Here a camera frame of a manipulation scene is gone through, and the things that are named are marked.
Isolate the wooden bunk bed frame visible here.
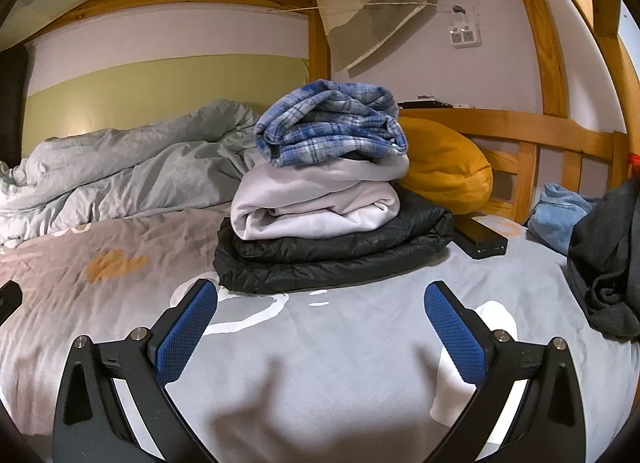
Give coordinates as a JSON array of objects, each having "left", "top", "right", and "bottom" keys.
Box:
[{"left": 5, "top": 0, "right": 640, "bottom": 226}]

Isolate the black hanging garment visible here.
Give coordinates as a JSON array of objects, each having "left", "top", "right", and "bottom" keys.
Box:
[{"left": 0, "top": 43, "right": 28, "bottom": 156}]

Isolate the yellow cushion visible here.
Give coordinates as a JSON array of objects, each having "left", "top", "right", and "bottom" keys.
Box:
[{"left": 397, "top": 116, "right": 494, "bottom": 216}]

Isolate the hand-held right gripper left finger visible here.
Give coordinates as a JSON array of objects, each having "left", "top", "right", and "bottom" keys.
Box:
[{"left": 52, "top": 279, "right": 218, "bottom": 463}]

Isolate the white wall socket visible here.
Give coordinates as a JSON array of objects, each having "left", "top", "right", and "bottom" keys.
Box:
[{"left": 446, "top": 13, "right": 482, "bottom": 49}]

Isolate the checked hanging curtain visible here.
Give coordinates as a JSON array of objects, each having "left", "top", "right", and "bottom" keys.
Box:
[{"left": 316, "top": 0, "right": 451, "bottom": 71}]

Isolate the grey duvet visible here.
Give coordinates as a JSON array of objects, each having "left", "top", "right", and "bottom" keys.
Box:
[{"left": 0, "top": 99, "right": 271, "bottom": 246}]

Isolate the dark grey cloth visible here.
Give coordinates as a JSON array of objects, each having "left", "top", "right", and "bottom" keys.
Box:
[{"left": 566, "top": 178, "right": 640, "bottom": 344}]

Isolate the folded black jacket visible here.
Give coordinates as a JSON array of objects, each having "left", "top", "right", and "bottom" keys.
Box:
[{"left": 213, "top": 188, "right": 455, "bottom": 294}]

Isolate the blue plaid shirt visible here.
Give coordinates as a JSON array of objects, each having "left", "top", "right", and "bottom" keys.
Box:
[{"left": 254, "top": 79, "right": 410, "bottom": 168}]

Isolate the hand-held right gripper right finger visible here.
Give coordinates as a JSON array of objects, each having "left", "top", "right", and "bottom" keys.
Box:
[{"left": 424, "top": 281, "right": 586, "bottom": 463}]

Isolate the folded white hoodie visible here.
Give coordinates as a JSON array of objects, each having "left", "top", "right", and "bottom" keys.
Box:
[{"left": 231, "top": 153, "right": 411, "bottom": 243}]

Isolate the black power bank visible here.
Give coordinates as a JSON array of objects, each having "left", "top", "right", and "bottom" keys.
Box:
[{"left": 450, "top": 213, "right": 509, "bottom": 260}]

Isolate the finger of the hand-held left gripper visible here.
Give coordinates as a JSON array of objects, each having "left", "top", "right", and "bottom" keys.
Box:
[{"left": 0, "top": 280, "right": 23, "bottom": 326}]

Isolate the light blue cloth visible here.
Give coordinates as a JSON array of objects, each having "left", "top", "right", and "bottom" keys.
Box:
[{"left": 527, "top": 183, "right": 601, "bottom": 256}]

